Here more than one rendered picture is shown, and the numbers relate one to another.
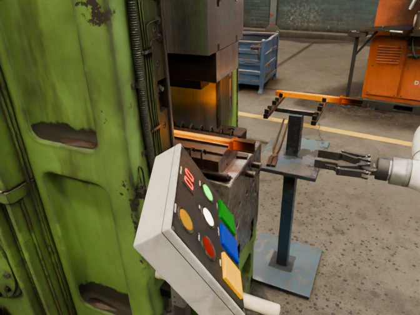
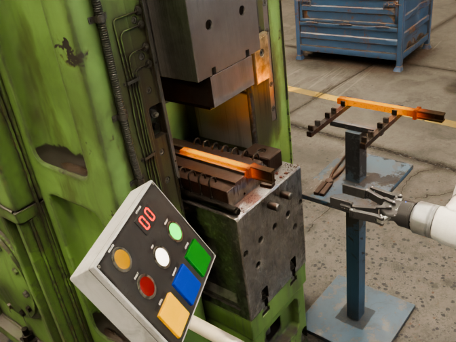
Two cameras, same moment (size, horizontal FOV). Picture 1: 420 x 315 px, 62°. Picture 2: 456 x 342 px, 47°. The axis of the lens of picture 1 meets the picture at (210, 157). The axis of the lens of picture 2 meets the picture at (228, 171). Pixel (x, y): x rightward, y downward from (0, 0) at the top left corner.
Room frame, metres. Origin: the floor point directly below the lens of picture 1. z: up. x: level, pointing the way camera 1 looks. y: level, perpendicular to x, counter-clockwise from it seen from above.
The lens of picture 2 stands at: (-0.23, -0.46, 1.86)
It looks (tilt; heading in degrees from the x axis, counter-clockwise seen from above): 30 degrees down; 17
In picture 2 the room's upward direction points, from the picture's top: 8 degrees counter-clockwise
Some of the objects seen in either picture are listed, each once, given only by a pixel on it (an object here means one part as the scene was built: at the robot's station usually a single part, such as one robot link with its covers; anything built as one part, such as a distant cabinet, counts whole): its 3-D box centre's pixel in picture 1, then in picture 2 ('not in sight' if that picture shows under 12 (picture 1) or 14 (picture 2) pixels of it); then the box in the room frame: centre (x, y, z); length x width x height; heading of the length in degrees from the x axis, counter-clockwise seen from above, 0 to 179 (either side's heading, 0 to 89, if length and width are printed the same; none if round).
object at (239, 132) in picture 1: (230, 136); (262, 158); (1.38, -0.09, 0.95); 0.12 x 0.08 x 0.06; 65
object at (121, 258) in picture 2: (185, 219); (121, 259); (0.55, 0.05, 1.16); 0.05 x 0.03 x 0.04; 155
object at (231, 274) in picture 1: (230, 275); (172, 315); (0.55, -0.04, 1.01); 0.07 x 0.05 x 0.07; 0
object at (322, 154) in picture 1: (327, 154); (353, 191); (1.10, -0.42, 1.00); 0.07 x 0.01 x 0.03; 65
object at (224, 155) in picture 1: (180, 146); (199, 169); (1.28, 0.12, 0.96); 0.42 x 0.20 x 0.09; 65
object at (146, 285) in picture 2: (208, 247); (146, 286); (0.55, 0.01, 1.09); 0.05 x 0.03 x 0.04; 155
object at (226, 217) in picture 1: (225, 217); (197, 258); (0.75, -0.04, 1.01); 0.07 x 0.05 x 0.07; 0
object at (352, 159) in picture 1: (353, 160); (380, 199); (1.06, -0.50, 1.00); 0.11 x 0.01 x 0.04; 44
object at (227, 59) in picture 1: (173, 56); (182, 72); (1.28, 0.12, 1.32); 0.42 x 0.20 x 0.10; 65
